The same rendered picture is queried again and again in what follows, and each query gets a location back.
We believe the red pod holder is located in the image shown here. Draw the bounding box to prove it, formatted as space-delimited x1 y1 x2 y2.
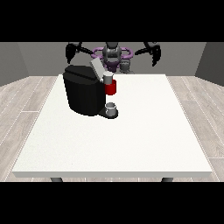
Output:
104 79 117 96

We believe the small grey coffee pod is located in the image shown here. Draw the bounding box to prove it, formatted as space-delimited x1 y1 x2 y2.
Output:
102 71 115 85

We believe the black coffee machine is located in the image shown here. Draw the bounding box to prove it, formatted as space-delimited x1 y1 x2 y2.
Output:
62 64 119 119

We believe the pale grey machine lid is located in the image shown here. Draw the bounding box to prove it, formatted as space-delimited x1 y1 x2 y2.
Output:
89 57 106 80

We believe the small grey cup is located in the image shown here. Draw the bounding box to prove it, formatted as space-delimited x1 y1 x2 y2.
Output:
104 101 118 116

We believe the grey and purple robot trunk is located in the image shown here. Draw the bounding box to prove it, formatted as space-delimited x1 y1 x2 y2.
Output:
90 42 136 74

